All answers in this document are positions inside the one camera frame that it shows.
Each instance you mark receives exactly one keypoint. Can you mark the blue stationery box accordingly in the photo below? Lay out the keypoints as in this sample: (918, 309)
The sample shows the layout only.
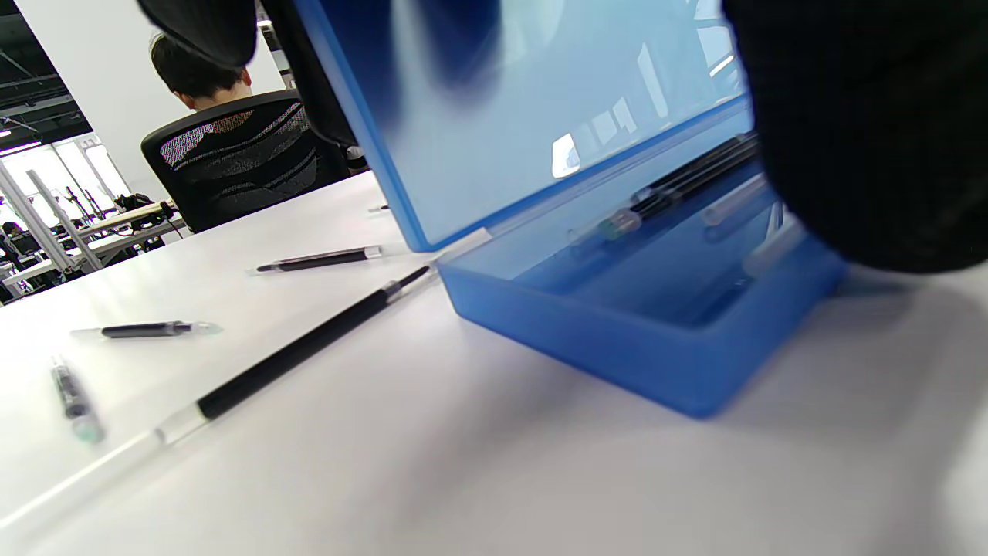
(617, 340)

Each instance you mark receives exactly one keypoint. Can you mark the black mesh office chair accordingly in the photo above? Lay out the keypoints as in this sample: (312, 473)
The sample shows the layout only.
(247, 170)

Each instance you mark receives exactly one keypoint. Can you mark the group of black pen refills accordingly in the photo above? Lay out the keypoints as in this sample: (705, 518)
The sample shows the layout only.
(309, 341)

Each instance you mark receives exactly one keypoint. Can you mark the white desk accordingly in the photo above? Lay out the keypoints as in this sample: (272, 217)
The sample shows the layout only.
(123, 220)

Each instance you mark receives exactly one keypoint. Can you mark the person's left hand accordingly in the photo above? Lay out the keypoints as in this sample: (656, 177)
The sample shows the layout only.
(872, 116)

